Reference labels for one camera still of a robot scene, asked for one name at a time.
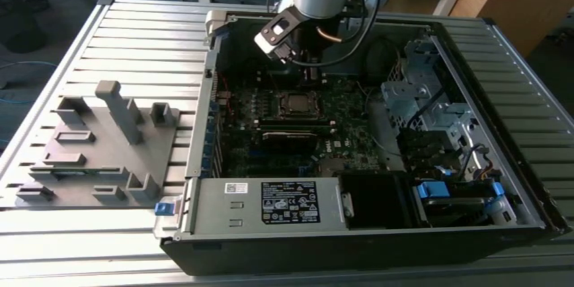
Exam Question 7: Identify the thin white wire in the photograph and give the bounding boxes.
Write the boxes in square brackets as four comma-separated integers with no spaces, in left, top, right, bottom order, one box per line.
[370,132,403,159]

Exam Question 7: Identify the RAM slot white clips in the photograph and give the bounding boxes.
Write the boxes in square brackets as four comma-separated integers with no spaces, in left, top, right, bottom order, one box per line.
[257,126,338,133]
[257,119,338,125]

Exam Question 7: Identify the thin grey wire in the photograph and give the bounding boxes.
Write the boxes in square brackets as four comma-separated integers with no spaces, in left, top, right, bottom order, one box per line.
[362,85,379,119]

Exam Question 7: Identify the blue bracket clip row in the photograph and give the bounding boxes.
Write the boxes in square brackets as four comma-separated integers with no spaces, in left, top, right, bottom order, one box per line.
[204,97,221,179]

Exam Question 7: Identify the silver power supply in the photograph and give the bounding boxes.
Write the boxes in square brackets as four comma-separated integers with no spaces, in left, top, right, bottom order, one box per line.
[176,175,354,235]

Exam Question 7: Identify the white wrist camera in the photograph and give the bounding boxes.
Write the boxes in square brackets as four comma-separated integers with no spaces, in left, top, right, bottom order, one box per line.
[252,9,309,65]

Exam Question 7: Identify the blue disk carrier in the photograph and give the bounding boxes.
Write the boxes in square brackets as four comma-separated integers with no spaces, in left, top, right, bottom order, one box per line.
[484,181,512,226]

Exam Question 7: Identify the small chipset heatsink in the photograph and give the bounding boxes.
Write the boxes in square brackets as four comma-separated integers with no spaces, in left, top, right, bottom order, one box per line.
[318,158,347,176]

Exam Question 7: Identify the blue floor cable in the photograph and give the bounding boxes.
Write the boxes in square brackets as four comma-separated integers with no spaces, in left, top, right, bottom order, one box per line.
[0,60,60,105]

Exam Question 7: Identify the metal socket cover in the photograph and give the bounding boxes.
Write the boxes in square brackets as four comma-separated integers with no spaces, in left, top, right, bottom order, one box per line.
[277,91,324,118]

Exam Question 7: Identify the green RAM stick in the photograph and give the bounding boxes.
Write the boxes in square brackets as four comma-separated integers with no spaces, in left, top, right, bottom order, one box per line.
[49,168,100,178]

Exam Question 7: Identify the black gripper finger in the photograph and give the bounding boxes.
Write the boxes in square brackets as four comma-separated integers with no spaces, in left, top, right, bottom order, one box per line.
[301,65,326,89]

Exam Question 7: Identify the white wire bundle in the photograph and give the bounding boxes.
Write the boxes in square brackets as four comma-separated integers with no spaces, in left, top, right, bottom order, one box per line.
[388,50,410,83]

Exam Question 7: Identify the thin red wire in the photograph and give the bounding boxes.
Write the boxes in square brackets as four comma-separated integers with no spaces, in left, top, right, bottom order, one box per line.
[220,72,237,116]

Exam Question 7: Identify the silver green CPU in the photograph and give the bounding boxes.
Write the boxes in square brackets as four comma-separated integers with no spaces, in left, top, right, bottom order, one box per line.
[288,94,313,112]

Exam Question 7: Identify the green motherboard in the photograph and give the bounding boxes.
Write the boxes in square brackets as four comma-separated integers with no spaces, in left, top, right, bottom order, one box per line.
[213,65,398,180]

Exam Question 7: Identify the RAM slot black clips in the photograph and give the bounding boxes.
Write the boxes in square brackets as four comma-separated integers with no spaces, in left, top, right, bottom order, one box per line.
[257,122,332,129]
[257,116,331,122]

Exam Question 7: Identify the CPU socket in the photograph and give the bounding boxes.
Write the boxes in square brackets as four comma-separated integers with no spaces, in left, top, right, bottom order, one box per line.
[275,89,327,119]

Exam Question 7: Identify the grey parts rack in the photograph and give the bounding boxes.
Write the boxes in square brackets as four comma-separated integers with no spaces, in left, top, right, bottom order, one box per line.
[12,79,183,208]

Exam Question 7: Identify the thick black cable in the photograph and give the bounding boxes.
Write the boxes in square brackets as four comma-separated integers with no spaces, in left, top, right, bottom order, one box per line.
[404,87,446,133]

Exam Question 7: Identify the coloured wire bundle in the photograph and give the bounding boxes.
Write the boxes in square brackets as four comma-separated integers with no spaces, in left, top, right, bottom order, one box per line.
[458,142,502,183]

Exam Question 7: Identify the silver drive cage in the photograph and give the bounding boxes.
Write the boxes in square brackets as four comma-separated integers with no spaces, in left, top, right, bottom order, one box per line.
[379,37,484,169]

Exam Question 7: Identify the black expansion card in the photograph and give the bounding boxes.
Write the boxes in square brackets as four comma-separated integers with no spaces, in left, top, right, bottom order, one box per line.
[261,130,320,155]

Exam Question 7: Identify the hard disk in blue carrier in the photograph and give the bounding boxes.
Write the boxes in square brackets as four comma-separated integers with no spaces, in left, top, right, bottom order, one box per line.
[412,179,492,229]

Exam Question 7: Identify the black PC case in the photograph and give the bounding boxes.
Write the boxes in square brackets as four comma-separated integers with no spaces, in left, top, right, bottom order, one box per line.
[152,9,574,277]

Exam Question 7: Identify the grey case latch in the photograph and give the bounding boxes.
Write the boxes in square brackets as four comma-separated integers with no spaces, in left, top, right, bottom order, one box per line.
[204,10,239,46]

